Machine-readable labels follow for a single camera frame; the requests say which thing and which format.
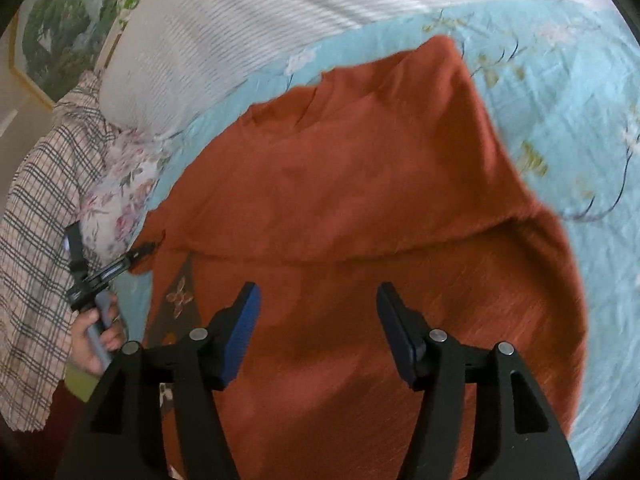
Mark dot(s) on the white striped quilt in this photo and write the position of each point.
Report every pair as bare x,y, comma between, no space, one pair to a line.
177,58

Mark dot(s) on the person's left hand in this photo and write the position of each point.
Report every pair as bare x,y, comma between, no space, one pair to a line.
96,333

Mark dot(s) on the light blue floral bedsheet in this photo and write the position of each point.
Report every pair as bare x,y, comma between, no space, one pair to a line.
561,84

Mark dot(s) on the framed landscape painting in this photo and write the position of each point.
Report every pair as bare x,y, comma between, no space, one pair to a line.
54,41

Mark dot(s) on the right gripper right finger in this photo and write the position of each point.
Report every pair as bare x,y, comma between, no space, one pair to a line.
404,332

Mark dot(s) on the orange knit sweater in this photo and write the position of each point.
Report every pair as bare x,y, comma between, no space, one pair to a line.
388,171

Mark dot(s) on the pink floral pillow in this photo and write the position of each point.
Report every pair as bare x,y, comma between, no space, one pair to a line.
114,206

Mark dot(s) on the plaid checked blanket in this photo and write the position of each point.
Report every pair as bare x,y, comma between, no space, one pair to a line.
44,197

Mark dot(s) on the red fleece left sleeve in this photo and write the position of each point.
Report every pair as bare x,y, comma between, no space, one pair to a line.
43,449

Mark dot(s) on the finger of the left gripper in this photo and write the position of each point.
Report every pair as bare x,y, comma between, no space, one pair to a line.
136,254

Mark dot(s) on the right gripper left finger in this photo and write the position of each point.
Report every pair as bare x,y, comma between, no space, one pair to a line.
230,331

